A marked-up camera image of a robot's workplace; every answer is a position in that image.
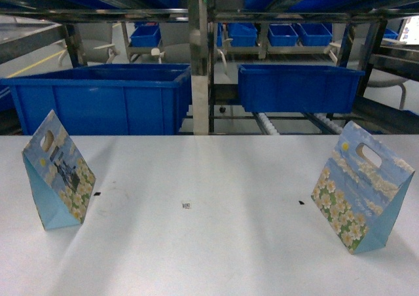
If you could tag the flower gift bag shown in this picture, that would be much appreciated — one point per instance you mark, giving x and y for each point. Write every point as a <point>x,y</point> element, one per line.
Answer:
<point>61,181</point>
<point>361,189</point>

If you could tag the blue crate right on rollers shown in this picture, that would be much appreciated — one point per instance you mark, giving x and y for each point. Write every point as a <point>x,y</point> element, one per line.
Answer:
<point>269,88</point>

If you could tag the large blue crate left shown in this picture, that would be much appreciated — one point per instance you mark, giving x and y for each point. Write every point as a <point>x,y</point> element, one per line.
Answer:
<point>108,99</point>

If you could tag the steel rack upright post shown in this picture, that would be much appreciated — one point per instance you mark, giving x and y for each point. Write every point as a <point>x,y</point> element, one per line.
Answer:
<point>198,40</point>

